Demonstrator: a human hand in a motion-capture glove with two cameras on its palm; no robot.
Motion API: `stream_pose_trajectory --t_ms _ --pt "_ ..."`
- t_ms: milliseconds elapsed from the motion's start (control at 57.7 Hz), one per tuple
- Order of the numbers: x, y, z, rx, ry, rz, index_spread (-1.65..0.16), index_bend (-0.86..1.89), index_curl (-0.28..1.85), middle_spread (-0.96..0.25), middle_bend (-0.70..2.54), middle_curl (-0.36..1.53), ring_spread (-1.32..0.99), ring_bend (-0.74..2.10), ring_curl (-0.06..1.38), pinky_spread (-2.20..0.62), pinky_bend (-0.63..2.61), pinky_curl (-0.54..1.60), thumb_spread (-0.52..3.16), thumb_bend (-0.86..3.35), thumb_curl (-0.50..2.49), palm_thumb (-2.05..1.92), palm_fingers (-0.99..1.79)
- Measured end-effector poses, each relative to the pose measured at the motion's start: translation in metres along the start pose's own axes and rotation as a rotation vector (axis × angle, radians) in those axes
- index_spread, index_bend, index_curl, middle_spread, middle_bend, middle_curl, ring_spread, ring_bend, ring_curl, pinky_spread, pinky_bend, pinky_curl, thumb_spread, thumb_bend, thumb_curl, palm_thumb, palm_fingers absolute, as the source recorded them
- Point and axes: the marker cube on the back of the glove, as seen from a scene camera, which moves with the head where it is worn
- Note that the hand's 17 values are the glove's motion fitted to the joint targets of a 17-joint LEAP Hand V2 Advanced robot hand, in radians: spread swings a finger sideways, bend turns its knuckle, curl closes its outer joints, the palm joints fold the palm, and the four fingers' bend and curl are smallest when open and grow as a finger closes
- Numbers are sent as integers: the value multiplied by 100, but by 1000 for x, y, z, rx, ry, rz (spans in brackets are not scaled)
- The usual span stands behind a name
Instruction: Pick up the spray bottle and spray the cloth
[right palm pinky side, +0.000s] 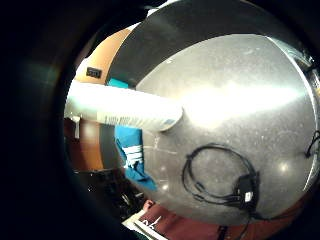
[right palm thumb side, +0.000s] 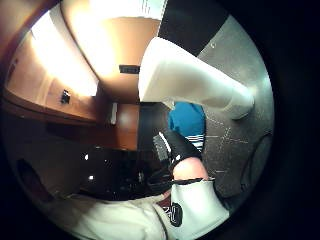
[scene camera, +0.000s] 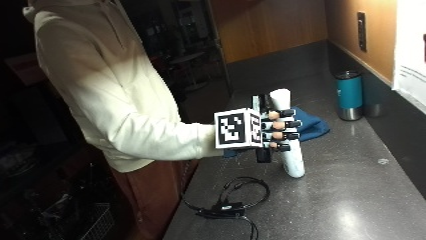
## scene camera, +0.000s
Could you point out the white cylindrical bottle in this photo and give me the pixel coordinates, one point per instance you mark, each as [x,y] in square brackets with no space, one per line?
[293,160]

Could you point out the blue cloth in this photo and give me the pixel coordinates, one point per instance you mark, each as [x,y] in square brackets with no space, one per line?
[313,126]

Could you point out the white marker cube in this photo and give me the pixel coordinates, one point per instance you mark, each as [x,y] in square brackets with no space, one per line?
[231,128]

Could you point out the teal travel mug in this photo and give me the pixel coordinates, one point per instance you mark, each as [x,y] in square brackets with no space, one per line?
[349,93]

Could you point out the white paper sheet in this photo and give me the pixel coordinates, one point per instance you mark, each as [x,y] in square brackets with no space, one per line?
[410,50]

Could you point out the the person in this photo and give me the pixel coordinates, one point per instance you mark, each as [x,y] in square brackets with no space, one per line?
[111,93]

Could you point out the black wall outlet plate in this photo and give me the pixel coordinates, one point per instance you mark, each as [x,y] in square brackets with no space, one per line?
[362,31]

